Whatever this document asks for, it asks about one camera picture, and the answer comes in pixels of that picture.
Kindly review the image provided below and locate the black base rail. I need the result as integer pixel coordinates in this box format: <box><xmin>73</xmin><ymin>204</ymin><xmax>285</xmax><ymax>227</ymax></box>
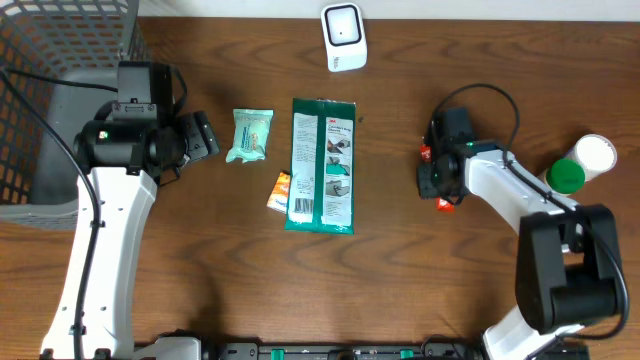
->
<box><xmin>203</xmin><ymin>341</ymin><xmax>485</xmax><ymax>360</ymax></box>

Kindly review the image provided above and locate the red snack packet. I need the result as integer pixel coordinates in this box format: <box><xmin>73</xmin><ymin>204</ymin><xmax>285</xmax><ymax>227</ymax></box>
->
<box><xmin>420</xmin><ymin>144</ymin><xmax>455</xmax><ymax>213</ymax></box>

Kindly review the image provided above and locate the black cable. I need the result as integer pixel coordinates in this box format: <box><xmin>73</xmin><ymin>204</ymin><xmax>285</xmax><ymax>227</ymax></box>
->
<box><xmin>429</xmin><ymin>82</ymin><xmax>631</xmax><ymax>341</ymax></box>
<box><xmin>0</xmin><ymin>67</ymin><xmax>119</xmax><ymax>360</ymax></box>

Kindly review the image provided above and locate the white barcode scanner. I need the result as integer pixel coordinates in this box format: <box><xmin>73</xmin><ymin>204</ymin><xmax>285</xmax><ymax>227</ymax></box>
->
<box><xmin>320</xmin><ymin>2</ymin><xmax>368</xmax><ymax>72</ymax></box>

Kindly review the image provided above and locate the green lid Knorr jar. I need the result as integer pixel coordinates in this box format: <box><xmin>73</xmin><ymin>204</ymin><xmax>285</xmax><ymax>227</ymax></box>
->
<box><xmin>538</xmin><ymin>158</ymin><xmax>586</xmax><ymax>195</ymax></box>

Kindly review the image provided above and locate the green 3M pouch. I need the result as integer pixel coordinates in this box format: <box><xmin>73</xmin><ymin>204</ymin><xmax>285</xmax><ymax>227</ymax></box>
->
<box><xmin>285</xmin><ymin>98</ymin><xmax>356</xmax><ymax>235</ymax></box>

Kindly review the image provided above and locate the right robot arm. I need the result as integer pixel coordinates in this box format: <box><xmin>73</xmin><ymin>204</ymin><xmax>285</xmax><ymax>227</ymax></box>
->
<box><xmin>416</xmin><ymin>141</ymin><xmax>630</xmax><ymax>359</ymax></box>

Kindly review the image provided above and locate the grey plastic mesh basket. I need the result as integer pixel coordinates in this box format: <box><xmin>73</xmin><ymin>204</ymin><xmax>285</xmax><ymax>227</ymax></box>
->
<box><xmin>1</xmin><ymin>0</ymin><xmax>150</xmax><ymax>229</ymax></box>

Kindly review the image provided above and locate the teal white wipes packet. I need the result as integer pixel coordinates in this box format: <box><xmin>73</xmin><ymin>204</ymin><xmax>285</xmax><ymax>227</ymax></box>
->
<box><xmin>226</xmin><ymin>109</ymin><xmax>274</xmax><ymax>163</ymax></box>

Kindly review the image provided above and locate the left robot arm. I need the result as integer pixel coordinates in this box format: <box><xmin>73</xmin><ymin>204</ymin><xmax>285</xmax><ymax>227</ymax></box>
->
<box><xmin>40</xmin><ymin>105</ymin><xmax>219</xmax><ymax>359</ymax></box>

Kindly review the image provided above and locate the small orange box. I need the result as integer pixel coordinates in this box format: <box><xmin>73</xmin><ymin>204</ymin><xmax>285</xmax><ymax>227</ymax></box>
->
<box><xmin>266</xmin><ymin>172</ymin><xmax>291</xmax><ymax>214</ymax></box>

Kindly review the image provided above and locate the white jar blue label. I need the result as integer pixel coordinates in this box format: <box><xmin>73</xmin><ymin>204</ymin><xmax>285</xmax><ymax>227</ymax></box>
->
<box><xmin>565</xmin><ymin>134</ymin><xmax>617</xmax><ymax>182</ymax></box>

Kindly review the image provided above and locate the left black cable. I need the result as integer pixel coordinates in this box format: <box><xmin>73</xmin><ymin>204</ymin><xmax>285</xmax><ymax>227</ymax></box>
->
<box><xmin>0</xmin><ymin>67</ymin><xmax>119</xmax><ymax>360</ymax></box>

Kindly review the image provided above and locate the right black cable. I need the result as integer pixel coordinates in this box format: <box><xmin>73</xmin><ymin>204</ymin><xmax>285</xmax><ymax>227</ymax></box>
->
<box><xmin>429</xmin><ymin>82</ymin><xmax>631</xmax><ymax>341</ymax></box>

